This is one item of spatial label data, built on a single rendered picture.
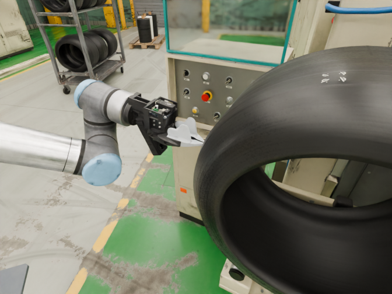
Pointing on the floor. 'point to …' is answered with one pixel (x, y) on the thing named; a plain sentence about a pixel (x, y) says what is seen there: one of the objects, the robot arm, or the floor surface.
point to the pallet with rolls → (147, 32)
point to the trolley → (81, 42)
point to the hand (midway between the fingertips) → (199, 144)
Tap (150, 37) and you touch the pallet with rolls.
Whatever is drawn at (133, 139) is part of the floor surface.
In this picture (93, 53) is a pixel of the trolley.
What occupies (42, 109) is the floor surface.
